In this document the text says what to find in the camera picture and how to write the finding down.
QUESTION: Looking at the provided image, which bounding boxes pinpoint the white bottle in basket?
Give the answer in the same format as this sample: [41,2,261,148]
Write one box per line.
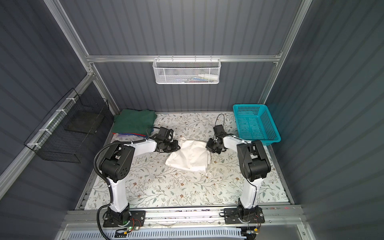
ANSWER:
[198,74,219,82]

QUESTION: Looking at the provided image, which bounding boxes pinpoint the folded blue t shirt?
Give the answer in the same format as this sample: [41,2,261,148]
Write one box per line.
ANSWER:
[115,133,148,139]

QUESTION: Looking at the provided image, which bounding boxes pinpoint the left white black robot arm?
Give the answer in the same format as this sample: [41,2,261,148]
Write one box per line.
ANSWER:
[93,127,181,226]

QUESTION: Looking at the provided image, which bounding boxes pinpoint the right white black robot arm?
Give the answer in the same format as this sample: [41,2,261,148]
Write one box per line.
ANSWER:
[206,125,271,225]

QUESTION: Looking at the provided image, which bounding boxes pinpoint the teal plastic basket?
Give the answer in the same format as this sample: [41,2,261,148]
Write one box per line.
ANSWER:
[233,104,281,146]

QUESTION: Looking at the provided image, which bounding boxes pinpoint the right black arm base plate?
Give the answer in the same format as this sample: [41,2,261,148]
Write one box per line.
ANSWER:
[221,206,265,225]

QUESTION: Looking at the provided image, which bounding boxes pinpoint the black corrugated cable hose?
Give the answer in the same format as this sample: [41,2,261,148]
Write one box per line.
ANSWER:
[92,139,148,240]

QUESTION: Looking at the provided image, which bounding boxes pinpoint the floral table cloth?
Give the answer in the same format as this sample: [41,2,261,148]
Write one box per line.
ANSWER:
[84,111,289,210]

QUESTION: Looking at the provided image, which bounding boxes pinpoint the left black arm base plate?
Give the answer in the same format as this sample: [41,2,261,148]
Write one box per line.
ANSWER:
[103,209,147,228]

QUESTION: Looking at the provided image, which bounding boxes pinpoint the white t shirt with print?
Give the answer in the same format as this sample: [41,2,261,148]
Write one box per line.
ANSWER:
[165,138,211,173]

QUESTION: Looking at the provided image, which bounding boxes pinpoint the white slotted cable duct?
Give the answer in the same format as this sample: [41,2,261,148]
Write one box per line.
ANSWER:
[68,227,247,240]

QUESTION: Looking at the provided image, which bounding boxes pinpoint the folded green t shirt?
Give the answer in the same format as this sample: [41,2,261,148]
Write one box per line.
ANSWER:
[112,109,157,136]

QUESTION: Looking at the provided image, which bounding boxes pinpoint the black wire mesh basket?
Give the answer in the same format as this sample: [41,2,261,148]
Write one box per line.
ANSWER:
[24,90,114,164]

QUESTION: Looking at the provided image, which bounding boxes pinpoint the white wire mesh basket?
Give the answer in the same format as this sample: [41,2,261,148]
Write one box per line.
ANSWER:
[153,59,222,85]

